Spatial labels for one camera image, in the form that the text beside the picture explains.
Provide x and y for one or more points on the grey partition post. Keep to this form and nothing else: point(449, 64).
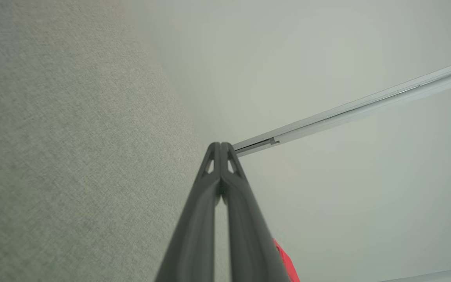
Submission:
point(347, 111)

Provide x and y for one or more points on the red white Bulls jersey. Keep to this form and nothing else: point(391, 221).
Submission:
point(286, 262)

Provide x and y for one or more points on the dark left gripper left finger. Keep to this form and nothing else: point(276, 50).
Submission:
point(192, 250)

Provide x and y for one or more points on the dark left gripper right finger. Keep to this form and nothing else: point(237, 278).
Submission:
point(253, 250)

